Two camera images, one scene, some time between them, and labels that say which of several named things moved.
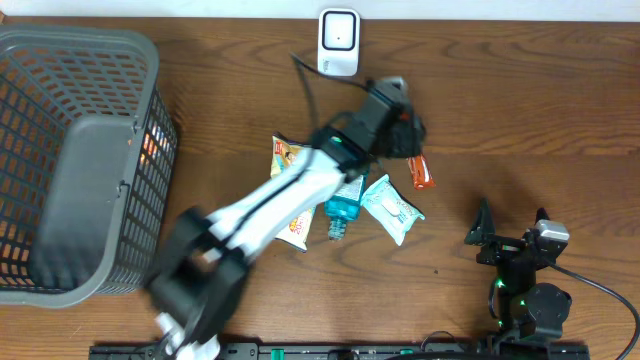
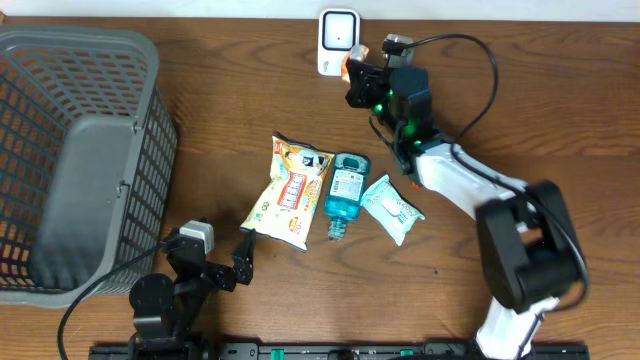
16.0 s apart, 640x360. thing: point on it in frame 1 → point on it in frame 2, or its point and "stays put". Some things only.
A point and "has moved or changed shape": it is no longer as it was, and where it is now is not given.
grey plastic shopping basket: x=88 y=155 stays put
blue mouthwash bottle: x=343 y=206 stays put
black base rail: x=360 y=351 stays put
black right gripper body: x=501 y=250 → x=369 y=91
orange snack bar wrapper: x=421 y=172 has moved or changed shape
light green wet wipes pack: x=392 y=209 stays put
